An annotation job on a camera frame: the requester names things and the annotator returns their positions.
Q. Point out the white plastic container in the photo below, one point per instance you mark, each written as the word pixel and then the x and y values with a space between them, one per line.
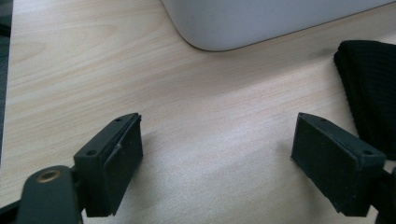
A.
pixel 249 21

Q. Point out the black knitted cloth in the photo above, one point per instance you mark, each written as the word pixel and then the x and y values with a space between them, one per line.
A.
pixel 369 93

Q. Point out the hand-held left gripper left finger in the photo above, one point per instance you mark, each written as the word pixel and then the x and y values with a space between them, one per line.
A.
pixel 109 165

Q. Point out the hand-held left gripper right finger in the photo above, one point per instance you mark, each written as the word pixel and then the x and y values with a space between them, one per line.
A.
pixel 333 161

